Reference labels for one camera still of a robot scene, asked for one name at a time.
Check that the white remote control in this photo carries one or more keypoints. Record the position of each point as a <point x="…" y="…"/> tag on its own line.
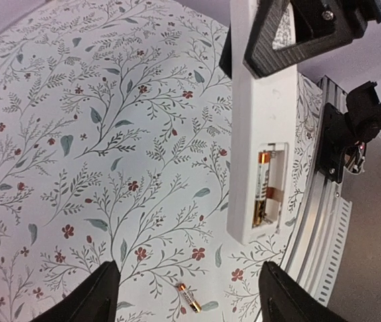
<point x="263" y="120"/>

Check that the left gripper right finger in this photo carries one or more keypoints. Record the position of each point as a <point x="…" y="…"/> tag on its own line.
<point x="283" y="299"/>

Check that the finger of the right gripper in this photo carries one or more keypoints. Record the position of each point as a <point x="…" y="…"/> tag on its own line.
<point x="225" y="62"/>

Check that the AAA battery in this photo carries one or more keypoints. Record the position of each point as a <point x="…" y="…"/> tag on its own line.
<point x="261" y="188"/>
<point x="188" y="297"/>

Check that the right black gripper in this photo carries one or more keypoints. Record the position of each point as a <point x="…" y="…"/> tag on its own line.
<point x="328" y="25"/>

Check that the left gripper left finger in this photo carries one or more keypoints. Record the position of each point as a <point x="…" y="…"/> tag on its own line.
<point x="95" y="299"/>

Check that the front aluminium rail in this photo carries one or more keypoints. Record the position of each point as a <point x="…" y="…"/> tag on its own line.
<point x="319" y="215"/>

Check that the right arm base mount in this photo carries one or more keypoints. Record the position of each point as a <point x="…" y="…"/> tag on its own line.
<point x="349" y="121"/>

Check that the floral patterned table mat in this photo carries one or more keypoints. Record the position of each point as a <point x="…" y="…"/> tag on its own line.
<point x="115" y="144"/>

